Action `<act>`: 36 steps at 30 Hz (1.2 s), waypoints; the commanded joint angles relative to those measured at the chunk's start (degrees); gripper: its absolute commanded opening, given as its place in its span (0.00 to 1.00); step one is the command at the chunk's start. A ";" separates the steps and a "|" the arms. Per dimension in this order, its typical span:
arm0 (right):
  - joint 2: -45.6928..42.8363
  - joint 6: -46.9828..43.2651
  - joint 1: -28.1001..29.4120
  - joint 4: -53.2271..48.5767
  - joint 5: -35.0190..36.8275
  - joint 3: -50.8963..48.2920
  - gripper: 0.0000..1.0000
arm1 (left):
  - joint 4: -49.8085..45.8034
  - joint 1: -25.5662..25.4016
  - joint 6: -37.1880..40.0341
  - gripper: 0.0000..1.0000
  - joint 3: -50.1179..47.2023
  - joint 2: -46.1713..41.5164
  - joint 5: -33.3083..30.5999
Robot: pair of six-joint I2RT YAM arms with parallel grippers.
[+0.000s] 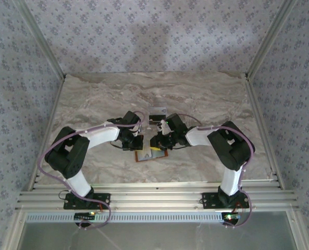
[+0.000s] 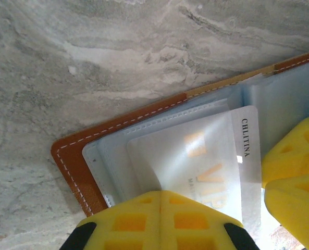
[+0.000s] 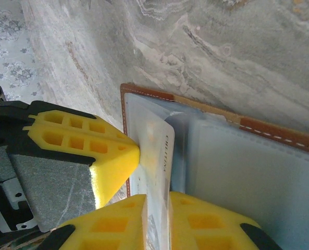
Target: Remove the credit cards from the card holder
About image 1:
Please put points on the brown leather card holder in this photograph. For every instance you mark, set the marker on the brown leather card holder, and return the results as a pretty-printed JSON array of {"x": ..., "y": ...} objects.
[{"x": 159, "y": 155}]

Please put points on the clear acrylic card stand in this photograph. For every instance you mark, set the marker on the clear acrylic card stand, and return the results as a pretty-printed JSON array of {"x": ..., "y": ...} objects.
[{"x": 159, "y": 103}]

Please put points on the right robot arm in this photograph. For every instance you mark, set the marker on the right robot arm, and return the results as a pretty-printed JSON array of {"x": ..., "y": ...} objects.
[{"x": 198, "y": 136}]

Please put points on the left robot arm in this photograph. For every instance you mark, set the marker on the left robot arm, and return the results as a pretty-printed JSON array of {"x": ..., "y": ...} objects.
[{"x": 102, "y": 136}]

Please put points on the grey metal sheet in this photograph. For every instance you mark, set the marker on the grey metal sheet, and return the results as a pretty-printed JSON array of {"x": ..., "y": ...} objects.
[{"x": 157, "y": 237}]

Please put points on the black controller board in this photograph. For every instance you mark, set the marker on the black controller board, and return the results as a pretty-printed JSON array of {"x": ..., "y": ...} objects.
[
  {"x": 82, "y": 216},
  {"x": 229, "y": 217}
]

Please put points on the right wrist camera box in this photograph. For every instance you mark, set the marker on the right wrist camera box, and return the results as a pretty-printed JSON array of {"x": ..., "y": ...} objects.
[{"x": 163, "y": 128}]

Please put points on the aluminium table edge rail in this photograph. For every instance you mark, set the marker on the aluminium table edge rail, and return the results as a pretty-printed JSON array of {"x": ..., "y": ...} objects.
[{"x": 143, "y": 185}]

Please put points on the wide aluminium base rail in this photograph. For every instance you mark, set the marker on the wide aluminium base rail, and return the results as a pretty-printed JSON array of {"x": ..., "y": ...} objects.
[{"x": 154, "y": 200}]

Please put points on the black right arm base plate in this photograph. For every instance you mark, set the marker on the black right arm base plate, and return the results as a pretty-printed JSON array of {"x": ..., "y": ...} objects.
[{"x": 209, "y": 203}]

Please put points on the aluminium table side rail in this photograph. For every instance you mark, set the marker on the aluminium table side rail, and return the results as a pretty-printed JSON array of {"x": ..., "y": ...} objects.
[
  {"x": 258, "y": 109},
  {"x": 48, "y": 114}
]

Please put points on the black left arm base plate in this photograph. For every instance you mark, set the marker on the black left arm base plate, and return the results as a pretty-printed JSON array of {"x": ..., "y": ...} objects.
[{"x": 71, "y": 204}]

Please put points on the aluminium corner post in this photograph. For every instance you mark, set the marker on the aluminium corner post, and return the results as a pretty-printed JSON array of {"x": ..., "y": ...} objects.
[
  {"x": 270, "y": 39},
  {"x": 44, "y": 43}
]

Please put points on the aluminium frame leg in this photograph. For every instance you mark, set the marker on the aluminium frame leg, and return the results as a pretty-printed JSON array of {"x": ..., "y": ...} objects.
[
  {"x": 297, "y": 231},
  {"x": 14, "y": 231}
]

